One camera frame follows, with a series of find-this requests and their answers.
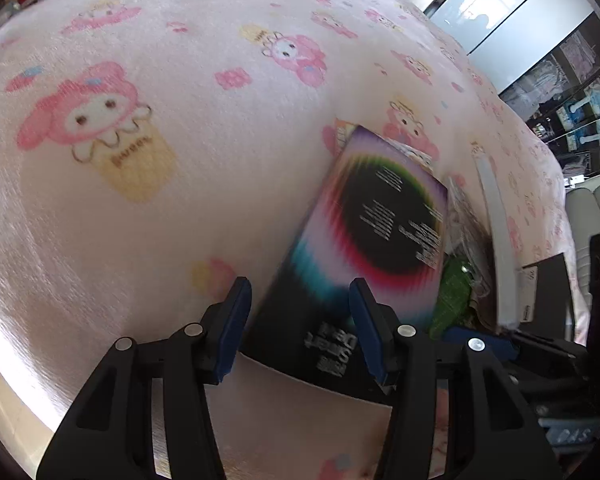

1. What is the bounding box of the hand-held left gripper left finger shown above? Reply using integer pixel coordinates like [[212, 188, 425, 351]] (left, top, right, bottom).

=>
[[36, 276, 253, 480]]

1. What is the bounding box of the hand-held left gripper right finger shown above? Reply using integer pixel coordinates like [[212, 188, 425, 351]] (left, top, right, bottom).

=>
[[348, 277, 563, 480]]

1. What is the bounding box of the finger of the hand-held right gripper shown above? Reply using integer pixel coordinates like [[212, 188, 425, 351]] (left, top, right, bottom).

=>
[[442, 326, 590, 362], [500, 360, 591, 411]]

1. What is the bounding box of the black box with white inside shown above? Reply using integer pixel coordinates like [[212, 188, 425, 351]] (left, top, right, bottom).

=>
[[472, 150, 588, 346]]

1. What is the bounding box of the colourful black book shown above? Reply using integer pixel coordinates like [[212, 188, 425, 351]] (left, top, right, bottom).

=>
[[240, 125, 451, 406]]

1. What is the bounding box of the green packet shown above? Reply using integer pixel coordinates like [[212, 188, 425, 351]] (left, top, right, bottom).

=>
[[427, 255, 481, 341]]

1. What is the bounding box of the white ribbed furniture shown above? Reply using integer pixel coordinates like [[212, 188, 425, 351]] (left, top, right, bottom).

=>
[[564, 172, 600, 311]]

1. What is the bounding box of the clear plastic packet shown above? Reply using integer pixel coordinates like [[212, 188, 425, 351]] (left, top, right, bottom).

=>
[[445, 175, 496, 301]]

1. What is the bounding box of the pink cartoon printed blanket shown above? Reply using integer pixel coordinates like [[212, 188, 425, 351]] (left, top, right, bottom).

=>
[[0, 0, 578, 480]]

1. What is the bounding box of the dark display shelf with posters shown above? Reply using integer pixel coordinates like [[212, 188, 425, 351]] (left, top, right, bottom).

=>
[[499, 10, 600, 177]]

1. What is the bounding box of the grey wardrobe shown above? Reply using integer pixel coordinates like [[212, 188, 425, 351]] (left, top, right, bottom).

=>
[[375, 0, 600, 92]]

